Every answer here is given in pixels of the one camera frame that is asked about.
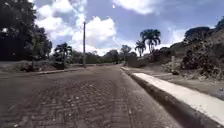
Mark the small palm tree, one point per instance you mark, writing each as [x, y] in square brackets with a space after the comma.
[62, 49]

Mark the group of palm trees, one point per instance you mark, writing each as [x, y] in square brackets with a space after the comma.
[151, 35]

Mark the brown brick paved road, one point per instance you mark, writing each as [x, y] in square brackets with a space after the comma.
[83, 100]

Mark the large dark trees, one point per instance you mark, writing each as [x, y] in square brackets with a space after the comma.
[16, 30]

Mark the short pale post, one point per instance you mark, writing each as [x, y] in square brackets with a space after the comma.
[173, 62]

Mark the pale concrete kerb pavement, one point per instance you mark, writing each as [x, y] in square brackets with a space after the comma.
[193, 100]

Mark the row of distant trees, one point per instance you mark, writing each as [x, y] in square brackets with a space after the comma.
[110, 56]

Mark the tall utility pole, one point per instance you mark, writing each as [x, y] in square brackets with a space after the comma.
[84, 43]

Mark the low pale kerb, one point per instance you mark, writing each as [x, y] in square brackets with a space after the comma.
[50, 71]

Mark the dry grassy earth slope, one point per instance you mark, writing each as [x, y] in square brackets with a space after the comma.
[200, 56]

